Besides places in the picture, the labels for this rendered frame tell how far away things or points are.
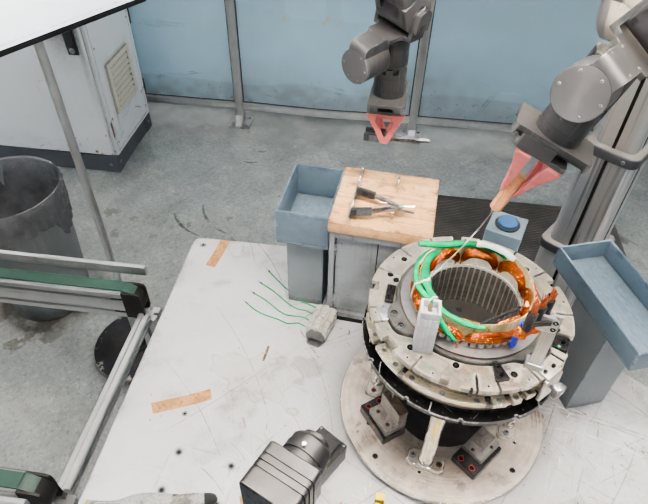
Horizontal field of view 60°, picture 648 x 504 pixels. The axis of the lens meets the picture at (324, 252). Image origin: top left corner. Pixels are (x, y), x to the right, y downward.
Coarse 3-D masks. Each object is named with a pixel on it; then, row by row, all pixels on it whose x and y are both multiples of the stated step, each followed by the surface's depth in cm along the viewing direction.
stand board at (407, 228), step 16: (352, 176) 118; (368, 176) 118; (384, 176) 119; (400, 176) 119; (352, 192) 114; (384, 192) 115; (400, 192) 115; (416, 192) 115; (432, 192) 115; (336, 208) 111; (416, 208) 111; (432, 208) 111; (336, 224) 107; (352, 224) 107; (368, 224) 107; (384, 224) 107; (400, 224) 108; (416, 224) 108; (432, 224) 108; (400, 240) 107; (416, 240) 106
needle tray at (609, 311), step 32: (576, 256) 106; (608, 256) 107; (576, 288) 100; (608, 288) 102; (640, 288) 99; (576, 320) 104; (608, 320) 93; (640, 320) 97; (576, 352) 105; (608, 352) 99; (640, 352) 92; (576, 384) 107; (608, 384) 108
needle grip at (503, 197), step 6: (522, 174) 72; (516, 180) 72; (522, 180) 72; (510, 186) 73; (516, 186) 72; (504, 192) 74; (510, 192) 73; (498, 198) 74; (504, 198) 74; (510, 198) 74; (492, 204) 75; (498, 204) 75; (504, 204) 74; (498, 210) 75
